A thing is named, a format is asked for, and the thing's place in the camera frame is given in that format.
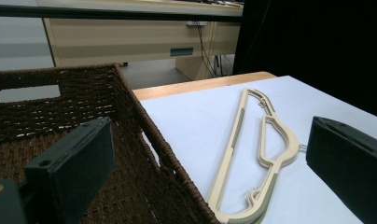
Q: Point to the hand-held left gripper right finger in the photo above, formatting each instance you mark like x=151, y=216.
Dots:
x=348, y=168

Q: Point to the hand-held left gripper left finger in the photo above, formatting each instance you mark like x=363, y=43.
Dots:
x=68, y=174

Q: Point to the beige plastic clothes hanger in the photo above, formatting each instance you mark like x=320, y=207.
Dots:
x=291, y=148

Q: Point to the brown woven basket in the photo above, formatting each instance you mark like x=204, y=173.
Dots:
x=130, y=186

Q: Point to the black curtain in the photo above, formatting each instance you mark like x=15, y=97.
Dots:
x=317, y=46

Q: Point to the white table sheet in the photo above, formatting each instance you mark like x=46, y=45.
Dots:
x=192, y=124

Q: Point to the beige wooden desk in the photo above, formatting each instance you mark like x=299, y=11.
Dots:
x=115, y=40

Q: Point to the white cabinet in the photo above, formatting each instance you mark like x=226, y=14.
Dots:
x=18, y=37

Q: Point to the black metal frame bar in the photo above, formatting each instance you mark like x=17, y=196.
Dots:
x=84, y=14

